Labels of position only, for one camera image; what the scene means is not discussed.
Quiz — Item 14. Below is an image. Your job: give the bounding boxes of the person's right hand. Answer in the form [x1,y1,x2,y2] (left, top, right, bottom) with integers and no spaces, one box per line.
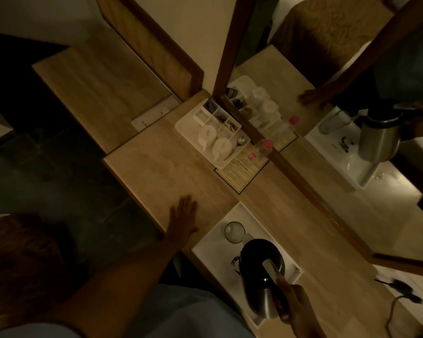
[274,277,326,338]

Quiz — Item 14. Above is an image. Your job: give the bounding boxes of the white wall socket plate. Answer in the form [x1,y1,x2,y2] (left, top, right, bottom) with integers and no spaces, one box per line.
[131,94,182,132]

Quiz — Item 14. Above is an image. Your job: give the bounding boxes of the wooden framed wall panel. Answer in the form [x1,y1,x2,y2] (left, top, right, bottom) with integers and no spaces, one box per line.
[93,0,205,102]

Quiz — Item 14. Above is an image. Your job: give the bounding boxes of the clear water bottle pink cap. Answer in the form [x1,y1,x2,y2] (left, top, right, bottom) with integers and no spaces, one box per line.
[248,138,275,163]

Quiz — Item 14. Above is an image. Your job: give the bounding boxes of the white cup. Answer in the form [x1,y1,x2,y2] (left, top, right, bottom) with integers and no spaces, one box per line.
[211,137,233,161]
[197,125,216,145]

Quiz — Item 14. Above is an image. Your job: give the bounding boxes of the wooden framed mirror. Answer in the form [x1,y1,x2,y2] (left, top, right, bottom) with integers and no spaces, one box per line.
[211,0,423,279]

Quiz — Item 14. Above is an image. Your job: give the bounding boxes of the black steel electric kettle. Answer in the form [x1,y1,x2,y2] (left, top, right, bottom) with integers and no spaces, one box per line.
[239,238,286,320]

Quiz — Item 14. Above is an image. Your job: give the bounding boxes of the white kettle tray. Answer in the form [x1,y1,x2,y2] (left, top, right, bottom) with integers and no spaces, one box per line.
[191,202,303,328]

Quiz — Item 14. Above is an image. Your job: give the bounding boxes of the person's light blue shirt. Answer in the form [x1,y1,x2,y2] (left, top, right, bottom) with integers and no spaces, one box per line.
[0,283,259,338]

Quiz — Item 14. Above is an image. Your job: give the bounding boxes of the person's left hand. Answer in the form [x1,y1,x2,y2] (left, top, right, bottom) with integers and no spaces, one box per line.
[166,195,199,245]

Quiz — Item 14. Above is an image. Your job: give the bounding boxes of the white compartment cup tray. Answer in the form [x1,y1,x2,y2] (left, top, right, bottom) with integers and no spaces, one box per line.
[174,96,254,169]

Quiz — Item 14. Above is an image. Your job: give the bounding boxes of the black plug with cable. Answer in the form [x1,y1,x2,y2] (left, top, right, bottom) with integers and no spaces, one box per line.
[374,276,423,338]

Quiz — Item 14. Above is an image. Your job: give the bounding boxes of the person's left forearm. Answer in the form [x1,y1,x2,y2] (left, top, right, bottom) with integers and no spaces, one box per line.
[46,239,184,338]

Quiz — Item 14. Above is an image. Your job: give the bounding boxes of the framed information card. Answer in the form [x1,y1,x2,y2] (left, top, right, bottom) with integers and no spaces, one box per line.
[213,151,270,194]

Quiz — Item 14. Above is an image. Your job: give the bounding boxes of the clear drinking glass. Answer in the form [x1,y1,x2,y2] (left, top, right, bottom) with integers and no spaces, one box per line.
[225,222,246,244]

